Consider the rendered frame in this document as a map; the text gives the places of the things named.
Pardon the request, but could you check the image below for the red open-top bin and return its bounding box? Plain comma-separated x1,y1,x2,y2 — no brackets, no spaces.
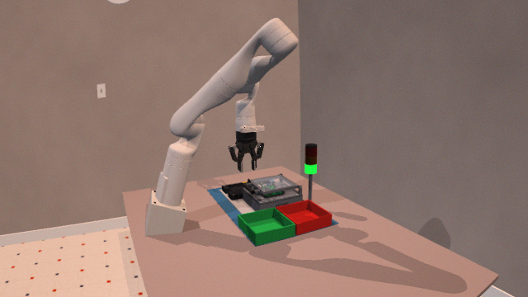
277,200,332,235

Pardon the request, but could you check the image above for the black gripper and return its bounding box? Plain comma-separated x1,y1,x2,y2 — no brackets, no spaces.
229,131,264,172

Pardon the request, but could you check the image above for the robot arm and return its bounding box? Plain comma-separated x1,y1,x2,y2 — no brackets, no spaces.
155,18,299,206

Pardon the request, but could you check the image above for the green bin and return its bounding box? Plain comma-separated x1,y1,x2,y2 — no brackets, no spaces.
238,207,295,246

